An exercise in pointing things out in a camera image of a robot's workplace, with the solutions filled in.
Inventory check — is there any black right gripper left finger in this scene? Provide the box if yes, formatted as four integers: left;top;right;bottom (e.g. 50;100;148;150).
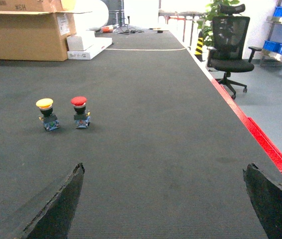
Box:
0;163;85;239

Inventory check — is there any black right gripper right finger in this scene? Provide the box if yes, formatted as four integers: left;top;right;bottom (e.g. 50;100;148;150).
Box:
243;163;282;239

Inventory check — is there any yellow mushroom push button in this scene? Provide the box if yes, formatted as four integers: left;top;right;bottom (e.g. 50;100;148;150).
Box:
36;98;60;131

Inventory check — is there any red mushroom push button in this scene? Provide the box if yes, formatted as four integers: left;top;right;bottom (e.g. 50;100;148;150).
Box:
70;96;91;128

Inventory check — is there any yellow black traffic cone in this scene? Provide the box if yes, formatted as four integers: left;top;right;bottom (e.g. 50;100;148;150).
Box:
194;31;203;62

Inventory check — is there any small white box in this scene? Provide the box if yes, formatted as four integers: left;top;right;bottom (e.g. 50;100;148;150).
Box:
67;31;96;51

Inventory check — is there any white flat box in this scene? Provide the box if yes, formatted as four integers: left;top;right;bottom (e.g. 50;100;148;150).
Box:
67;37;113;60

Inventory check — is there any black mesh office chair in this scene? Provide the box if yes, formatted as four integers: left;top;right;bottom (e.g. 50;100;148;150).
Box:
207;4;262;99

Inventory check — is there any large cardboard box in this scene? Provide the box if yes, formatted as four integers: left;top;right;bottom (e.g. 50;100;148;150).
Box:
0;9;85;61

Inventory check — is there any green potted plant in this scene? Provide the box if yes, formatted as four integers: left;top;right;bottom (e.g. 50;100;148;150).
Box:
202;0;240;47

